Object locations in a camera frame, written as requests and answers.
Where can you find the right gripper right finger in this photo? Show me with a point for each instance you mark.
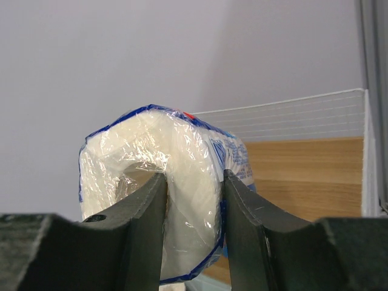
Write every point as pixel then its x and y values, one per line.
pixel 271 249

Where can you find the blue roll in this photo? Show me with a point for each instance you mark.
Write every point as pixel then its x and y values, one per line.
pixel 192 154

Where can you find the white wire wooden shelf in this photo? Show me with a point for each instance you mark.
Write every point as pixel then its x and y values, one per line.
pixel 314 157

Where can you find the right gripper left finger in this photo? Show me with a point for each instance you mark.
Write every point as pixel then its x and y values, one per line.
pixel 119 248

